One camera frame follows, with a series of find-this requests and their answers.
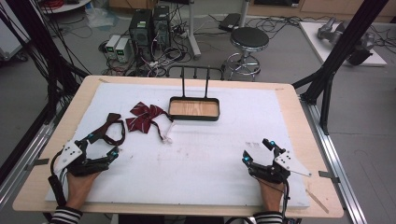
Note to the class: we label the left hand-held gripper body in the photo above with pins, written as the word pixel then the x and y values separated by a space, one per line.
pixel 73 154

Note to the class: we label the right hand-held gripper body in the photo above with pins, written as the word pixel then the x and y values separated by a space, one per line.
pixel 280 169

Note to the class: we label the dark red striped bow tie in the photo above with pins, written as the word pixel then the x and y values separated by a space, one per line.
pixel 143 118

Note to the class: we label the black rack with wooden tray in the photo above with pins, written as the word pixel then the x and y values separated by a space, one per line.
pixel 193 109

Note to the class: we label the person's right hand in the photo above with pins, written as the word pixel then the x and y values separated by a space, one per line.
pixel 272 196

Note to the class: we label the person's left hand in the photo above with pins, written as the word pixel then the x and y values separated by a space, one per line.
pixel 79 189

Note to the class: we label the grey tape strip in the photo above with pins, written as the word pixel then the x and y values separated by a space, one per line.
pixel 328 175
pixel 37 163

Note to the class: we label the thin wooden stick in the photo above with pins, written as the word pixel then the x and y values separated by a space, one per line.
pixel 317 201

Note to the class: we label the white foam mat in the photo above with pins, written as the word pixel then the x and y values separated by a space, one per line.
pixel 193 168

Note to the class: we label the white power supply unit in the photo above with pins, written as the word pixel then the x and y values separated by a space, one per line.
pixel 112 46
pixel 123 49

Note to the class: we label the black round stool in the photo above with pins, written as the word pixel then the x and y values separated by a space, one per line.
pixel 249 38

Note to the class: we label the white floor board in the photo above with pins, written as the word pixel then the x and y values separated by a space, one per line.
pixel 314 40

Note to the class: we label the computer towers on floor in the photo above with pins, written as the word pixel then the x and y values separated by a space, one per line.
pixel 168 56

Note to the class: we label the black computer tower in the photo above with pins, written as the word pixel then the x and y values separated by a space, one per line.
pixel 161 26
pixel 140 34

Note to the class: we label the black flat box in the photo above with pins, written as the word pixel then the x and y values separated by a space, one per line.
pixel 229 21

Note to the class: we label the grey metal stand leg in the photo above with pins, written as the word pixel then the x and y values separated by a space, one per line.
pixel 193 34

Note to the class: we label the aluminium rail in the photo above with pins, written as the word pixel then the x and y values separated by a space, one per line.
pixel 18 174
pixel 336 161

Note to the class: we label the black metal frame strut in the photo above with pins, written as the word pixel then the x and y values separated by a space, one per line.
pixel 339 53
pixel 40 43

